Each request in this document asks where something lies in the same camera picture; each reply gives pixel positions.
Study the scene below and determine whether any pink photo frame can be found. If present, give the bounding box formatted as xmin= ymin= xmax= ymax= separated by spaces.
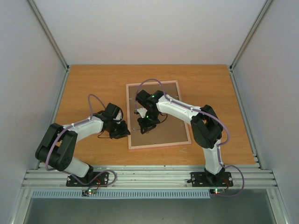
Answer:
xmin=126 ymin=81 xmax=191 ymax=150

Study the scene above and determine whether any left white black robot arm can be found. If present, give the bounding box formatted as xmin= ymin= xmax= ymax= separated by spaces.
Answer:
xmin=35 ymin=103 xmax=130 ymax=186

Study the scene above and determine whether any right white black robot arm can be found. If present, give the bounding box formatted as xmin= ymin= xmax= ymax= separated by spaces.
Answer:
xmin=135 ymin=90 xmax=225 ymax=186

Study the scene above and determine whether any left small circuit board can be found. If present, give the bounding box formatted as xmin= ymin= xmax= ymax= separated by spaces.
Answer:
xmin=81 ymin=189 xmax=97 ymax=196

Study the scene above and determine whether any small circuit board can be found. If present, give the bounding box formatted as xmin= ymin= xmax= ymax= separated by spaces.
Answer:
xmin=81 ymin=189 xmax=97 ymax=196
xmin=210 ymin=188 xmax=227 ymax=195

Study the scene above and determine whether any right small circuit board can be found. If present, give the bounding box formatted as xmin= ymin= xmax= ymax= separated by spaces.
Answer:
xmin=210 ymin=188 xmax=227 ymax=195

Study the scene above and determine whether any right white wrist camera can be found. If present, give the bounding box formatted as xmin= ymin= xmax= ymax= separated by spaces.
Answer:
xmin=134 ymin=107 xmax=147 ymax=118

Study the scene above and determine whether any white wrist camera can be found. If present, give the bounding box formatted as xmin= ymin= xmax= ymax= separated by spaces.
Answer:
xmin=114 ymin=109 xmax=123 ymax=122
xmin=134 ymin=107 xmax=147 ymax=118

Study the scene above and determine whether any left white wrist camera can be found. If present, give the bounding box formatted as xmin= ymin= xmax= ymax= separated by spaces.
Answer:
xmin=114 ymin=109 xmax=123 ymax=122

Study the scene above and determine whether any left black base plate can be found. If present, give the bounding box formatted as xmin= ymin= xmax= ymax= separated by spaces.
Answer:
xmin=66 ymin=172 xmax=109 ymax=187

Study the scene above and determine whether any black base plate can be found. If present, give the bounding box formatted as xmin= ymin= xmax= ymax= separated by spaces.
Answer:
xmin=66 ymin=172 xmax=109 ymax=187
xmin=187 ymin=172 xmax=234 ymax=187

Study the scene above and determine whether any grey slotted cable duct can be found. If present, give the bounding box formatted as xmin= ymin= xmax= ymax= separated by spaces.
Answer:
xmin=31 ymin=189 xmax=210 ymax=199

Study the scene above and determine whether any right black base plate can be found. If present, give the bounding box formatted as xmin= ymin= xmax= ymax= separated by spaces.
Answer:
xmin=187 ymin=172 xmax=234 ymax=187

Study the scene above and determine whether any aluminium rail base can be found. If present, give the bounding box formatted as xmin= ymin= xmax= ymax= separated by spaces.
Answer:
xmin=21 ymin=163 xmax=278 ymax=189

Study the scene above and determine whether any left aluminium corner post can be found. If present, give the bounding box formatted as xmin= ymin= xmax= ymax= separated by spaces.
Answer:
xmin=26 ymin=0 xmax=69 ymax=71

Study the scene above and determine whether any aluminium corner post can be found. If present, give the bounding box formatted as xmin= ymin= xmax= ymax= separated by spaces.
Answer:
xmin=229 ymin=0 xmax=274 ymax=72
xmin=26 ymin=0 xmax=69 ymax=71

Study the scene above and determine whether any right aluminium corner post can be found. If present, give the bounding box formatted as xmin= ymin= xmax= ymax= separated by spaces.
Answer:
xmin=229 ymin=0 xmax=274 ymax=72

